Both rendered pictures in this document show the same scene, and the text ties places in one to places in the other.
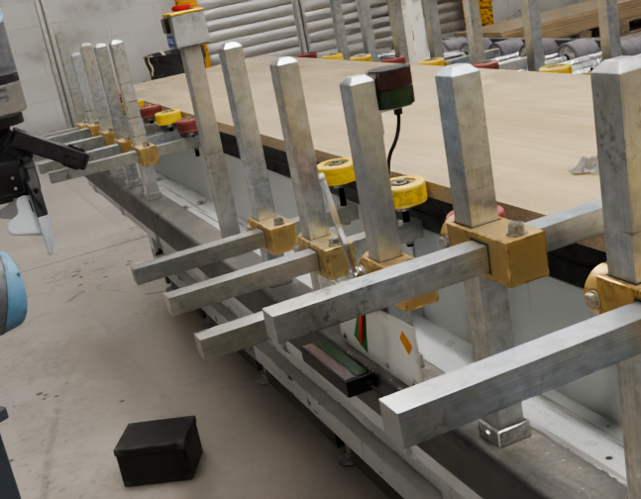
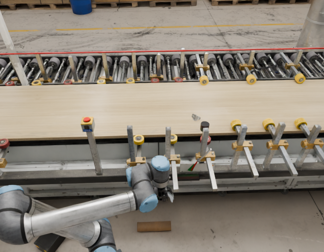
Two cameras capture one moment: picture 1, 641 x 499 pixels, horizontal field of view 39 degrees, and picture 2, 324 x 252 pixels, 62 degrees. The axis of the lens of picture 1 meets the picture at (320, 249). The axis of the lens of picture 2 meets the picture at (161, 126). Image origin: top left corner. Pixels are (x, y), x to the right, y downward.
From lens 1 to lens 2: 1.93 m
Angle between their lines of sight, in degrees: 65
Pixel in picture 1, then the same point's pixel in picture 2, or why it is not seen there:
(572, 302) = (214, 143)
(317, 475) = not seen: hidden behind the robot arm
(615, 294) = (275, 146)
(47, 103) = not seen: outside the picture
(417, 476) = not seen: hidden behind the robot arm
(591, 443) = (223, 160)
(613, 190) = (279, 136)
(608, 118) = (282, 129)
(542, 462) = (242, 168)
